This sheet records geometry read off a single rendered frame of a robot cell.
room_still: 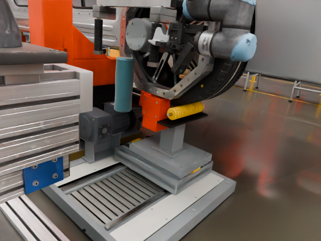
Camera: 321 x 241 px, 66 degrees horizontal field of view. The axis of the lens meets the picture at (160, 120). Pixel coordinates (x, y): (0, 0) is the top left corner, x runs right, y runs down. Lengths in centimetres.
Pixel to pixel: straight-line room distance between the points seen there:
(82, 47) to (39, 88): 104
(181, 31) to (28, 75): 48
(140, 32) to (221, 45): 44
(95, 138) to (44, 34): 58
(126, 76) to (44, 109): 72
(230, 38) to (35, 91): 50
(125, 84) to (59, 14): 50
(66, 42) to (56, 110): 95
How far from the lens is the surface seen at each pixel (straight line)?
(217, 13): 76
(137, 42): 108
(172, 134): 139
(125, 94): 122
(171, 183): 132
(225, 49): 73
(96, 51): 117
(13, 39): 49
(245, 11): 73
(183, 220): 122
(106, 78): 163
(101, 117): 141
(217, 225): 137
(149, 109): 125
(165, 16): 93
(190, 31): 82
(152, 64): 92
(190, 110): 126
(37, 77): 51
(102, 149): 172
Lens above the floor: 87
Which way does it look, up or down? 19 degrees down
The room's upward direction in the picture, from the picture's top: 6 degrees clockwise
